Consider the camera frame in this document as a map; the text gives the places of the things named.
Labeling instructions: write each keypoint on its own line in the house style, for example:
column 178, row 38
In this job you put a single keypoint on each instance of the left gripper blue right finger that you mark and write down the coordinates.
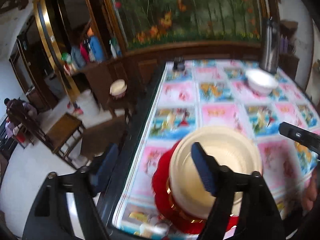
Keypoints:
column 207, row 167

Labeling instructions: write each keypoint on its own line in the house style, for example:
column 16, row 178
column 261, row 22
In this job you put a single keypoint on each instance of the colourful fruit pattern tablecloth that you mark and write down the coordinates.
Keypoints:
column 215, row 93

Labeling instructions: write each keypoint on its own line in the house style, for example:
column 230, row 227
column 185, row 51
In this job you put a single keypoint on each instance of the blue water bottle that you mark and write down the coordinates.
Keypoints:
column 97, row 49

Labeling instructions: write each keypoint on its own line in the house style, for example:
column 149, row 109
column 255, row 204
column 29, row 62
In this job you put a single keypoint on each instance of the white plastic bucket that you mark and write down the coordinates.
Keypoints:
column 87, row 103

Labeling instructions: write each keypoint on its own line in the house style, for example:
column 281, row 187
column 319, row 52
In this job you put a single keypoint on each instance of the seated person in background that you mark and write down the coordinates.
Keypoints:
column 22, row 113

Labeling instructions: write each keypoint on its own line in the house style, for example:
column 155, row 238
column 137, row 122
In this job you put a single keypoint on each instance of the person's left hand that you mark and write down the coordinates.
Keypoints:
column 310, row 193

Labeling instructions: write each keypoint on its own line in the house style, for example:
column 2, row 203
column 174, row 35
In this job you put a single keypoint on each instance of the cream bowl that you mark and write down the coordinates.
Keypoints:
column 228, row 147

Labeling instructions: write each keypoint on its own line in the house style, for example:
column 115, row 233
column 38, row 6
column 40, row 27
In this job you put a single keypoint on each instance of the flower garden wall mural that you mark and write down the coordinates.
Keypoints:
column 147, row 23

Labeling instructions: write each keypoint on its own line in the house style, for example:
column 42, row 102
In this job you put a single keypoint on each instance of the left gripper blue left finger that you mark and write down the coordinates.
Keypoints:
column 101, row 169

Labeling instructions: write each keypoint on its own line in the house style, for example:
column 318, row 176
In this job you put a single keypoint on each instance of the stacked bowls on side stand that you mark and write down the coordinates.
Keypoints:
column 118, row 88

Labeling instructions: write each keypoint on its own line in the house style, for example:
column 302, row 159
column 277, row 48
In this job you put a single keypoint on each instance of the stainless steel thermos jug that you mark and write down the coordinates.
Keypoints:
column 270, row 48

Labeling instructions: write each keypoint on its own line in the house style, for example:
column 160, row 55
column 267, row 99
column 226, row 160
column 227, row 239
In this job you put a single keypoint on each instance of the white bowl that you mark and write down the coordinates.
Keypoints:
column 261, row 82

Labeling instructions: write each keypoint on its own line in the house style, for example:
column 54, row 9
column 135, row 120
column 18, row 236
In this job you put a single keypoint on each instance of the wooden stool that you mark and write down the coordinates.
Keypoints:
column 63, row 136

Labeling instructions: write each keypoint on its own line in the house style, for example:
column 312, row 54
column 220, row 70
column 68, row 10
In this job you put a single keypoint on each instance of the small black jar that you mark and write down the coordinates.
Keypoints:
column 178, row 64

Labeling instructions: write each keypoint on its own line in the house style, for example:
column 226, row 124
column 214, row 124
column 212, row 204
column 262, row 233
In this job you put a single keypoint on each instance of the purple bottles pair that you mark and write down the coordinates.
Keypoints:
column 284, row 45

